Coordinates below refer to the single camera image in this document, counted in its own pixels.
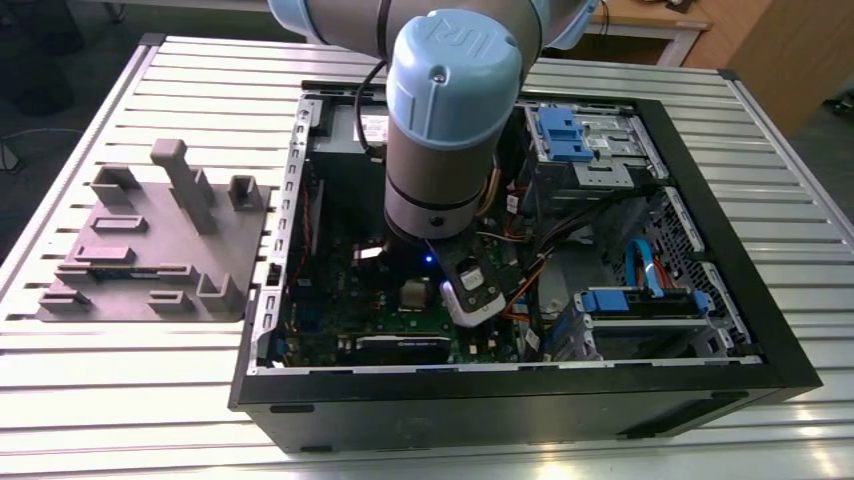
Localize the black PC case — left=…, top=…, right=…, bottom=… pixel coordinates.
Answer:
left=227, top=79, right=826, bottom=455

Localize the green RAM stick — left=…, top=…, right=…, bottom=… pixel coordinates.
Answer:
left=86, top=269, right=168, bottom=283

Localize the black sleeved wire bundle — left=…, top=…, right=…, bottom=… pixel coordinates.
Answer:
left=497, top=183, right=659, bottom=297

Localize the black office chair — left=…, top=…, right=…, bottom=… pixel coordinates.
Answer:
left=0, top=0, right=88, bottom=117

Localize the wooden desk white frame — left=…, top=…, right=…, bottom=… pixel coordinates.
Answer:
left=543, top=0, right=715, bottom=69

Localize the metal optical drive cage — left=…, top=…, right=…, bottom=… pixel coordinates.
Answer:
left=514, top=102, right=671, bottom=216

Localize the blue SATA wire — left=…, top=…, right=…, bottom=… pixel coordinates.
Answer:
left=625, top=238, right=670, bottom=300

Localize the grey white wire bundle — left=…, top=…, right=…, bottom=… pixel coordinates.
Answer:
left=477, top=227, right=535, bottom=242

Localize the blue disk carrier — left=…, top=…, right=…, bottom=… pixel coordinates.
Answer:
left=575, top=288, right=711, bottom=321

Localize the black graphics card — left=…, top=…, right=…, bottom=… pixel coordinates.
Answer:
left=335, top=332, right=454, bottom=367

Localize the red black twisted wire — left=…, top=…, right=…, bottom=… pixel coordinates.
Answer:
left=292, top=180, right=319, bottom=281

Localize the metal disk bay cage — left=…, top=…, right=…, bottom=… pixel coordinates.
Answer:
left=543, top=287, right=759, bottom=362

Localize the grey power supply unit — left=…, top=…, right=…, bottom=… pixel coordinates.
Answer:
left=307, top=103, right=395, bottom=229

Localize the blue plastic drive latch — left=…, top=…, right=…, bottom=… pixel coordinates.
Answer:
left=537, top=107, right=597, bottom=164

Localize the blue plastic bracket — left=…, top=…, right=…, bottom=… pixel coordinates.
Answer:
left=541, top=298, right=577, bottom=362

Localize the silver CPU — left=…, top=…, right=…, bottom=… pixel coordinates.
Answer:
left=398, top=277, right=431, bottom=311

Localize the wooden cabinet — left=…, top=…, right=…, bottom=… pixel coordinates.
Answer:
left=683, top=0, right=854, bottom=136

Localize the black camera cable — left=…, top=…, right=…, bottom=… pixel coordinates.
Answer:
left=352, top=59, right=392, bottom=164

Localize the green motherboard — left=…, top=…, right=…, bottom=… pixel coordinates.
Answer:
left=276, top=233, right=529, bottom=366

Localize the orange wire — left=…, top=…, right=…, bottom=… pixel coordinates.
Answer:
left=499, top=279, right=537, bottom=326

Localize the grey parts rack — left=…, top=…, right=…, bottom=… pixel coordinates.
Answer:
left=34, top=138, right=282, bottom=326

